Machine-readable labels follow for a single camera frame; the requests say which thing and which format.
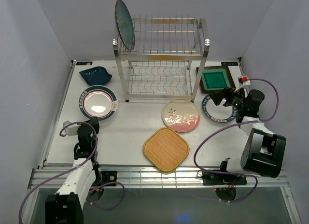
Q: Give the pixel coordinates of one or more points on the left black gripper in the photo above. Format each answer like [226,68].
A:
[94,121]

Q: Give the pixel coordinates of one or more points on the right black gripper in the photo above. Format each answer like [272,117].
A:
[228,93]

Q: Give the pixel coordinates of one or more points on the white plate green red rim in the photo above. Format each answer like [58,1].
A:
[98,101]

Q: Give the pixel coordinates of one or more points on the dark blue leaf-shaped dish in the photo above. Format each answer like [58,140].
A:
[96,76]

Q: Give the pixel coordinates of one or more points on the square bamboo-pattern tray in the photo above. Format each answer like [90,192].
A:
[166,149]

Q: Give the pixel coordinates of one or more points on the large dark teal round plate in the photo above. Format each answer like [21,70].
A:
[124,25]

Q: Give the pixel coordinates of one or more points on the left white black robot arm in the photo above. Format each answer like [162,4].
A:
[66,205]

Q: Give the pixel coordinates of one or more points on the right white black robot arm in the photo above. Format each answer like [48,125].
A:
[264,150]

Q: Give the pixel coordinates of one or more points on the green square dish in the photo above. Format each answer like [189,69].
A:
[214,80]

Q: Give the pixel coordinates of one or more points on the stainless steel two-tier dish rack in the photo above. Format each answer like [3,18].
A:
[165,54]

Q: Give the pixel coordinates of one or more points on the white plate navy lettered rim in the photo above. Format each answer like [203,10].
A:
[220,113]

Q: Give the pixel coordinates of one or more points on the pink cream floral round plate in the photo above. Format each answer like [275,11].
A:
[181,115]

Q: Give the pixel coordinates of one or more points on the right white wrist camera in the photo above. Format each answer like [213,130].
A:
[244,82]

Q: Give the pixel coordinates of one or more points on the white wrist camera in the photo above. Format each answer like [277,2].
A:
[244,82]
[69,129]

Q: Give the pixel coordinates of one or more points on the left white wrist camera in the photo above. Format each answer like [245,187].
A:
[69,129]

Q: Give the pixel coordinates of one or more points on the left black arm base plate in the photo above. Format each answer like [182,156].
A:
[106,177]

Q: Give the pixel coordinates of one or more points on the aluminium front rail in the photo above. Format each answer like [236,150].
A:
[150,177]

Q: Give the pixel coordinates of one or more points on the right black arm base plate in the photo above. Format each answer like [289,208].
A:
[209,178]

